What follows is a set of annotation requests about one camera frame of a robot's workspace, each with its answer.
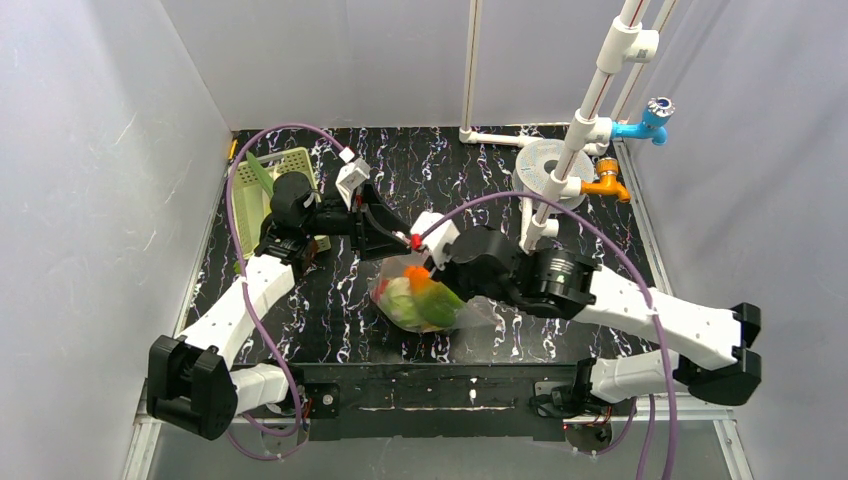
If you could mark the red pepper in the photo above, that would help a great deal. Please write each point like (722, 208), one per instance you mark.
(379, 290)

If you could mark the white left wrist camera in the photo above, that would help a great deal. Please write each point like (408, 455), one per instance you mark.
(353, 174)

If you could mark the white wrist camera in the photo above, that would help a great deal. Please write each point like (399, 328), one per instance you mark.
(353, 174)
(435, 243)

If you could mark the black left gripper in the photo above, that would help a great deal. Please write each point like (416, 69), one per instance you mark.
(361, 225)

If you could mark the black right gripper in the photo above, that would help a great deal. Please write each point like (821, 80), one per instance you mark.
(454, 266)

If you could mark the pale green cabbage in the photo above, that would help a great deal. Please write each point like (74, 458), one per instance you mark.
(396, 302)

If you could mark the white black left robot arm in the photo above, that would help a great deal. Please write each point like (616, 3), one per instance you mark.
(191, 381)

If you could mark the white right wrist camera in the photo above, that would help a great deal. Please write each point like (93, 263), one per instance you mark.
(435, 243)

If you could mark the blue faucet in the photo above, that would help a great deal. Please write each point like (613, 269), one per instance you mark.
(655, 116)

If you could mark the orange faucet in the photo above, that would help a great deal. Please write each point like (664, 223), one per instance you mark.
(608, 184)

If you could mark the green ridged loofah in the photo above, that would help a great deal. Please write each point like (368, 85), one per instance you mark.
(258, 176)

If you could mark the white pipe frame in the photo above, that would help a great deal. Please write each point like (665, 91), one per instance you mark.
(626, 41)

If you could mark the yellow green mango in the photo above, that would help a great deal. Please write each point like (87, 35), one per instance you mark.
(437, 304)

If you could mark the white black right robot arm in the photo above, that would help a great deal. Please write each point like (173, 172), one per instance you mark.
(703, 351)

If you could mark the clear zip top bag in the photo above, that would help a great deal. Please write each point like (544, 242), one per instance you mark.
(475, 313)

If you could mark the cream perforated plastic basket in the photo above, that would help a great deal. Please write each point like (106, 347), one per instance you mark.
(250, 201)

